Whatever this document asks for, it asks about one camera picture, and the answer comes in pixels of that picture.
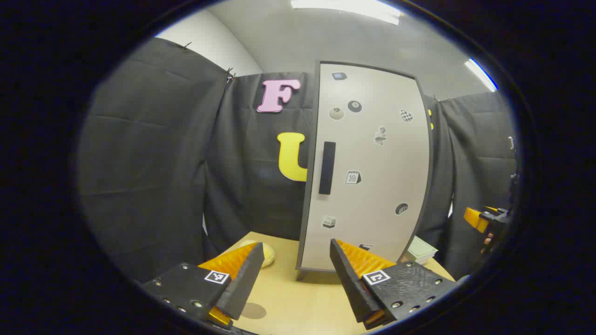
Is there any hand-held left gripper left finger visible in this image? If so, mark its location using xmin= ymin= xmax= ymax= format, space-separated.
xmin=140 ymin=241 xmax=266 ymax=329

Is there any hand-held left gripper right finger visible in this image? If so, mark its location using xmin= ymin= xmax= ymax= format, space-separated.
xmin=329 ymin=238 xmax=457 ymax=330

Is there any round brown coaster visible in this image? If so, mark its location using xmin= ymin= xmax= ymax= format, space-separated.
xmin=241 ymin=302 xmax=267 ymax=320

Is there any dark grey cabinet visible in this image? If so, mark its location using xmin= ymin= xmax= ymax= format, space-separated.
xmin=296 ymin=60 xmax=433 ymax=282

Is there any light grey cabinet door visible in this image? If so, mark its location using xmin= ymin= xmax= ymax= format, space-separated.
xmin=302 ymin=62 xmax=431 ymax=271

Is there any pale green box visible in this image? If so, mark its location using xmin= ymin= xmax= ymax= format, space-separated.
xmin=406 ymin=236 xmax=439 ymax=264

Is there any short ceiling light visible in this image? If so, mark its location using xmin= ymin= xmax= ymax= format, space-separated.
xmin=464 ymin=58 xmax=499 ymax=93

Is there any black backdrop cloth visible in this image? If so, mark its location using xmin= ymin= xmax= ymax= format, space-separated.
xmin=77 ymin=37 xmax=518 ymax=283

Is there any long ceiling light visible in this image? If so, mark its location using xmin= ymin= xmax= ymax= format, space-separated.
xmin=291 ymin=0 xmax=402 ymax=26

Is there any black door handle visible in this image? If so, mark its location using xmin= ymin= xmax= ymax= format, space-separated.
xmin=318 ymin=141 xmax=336 ymax=195

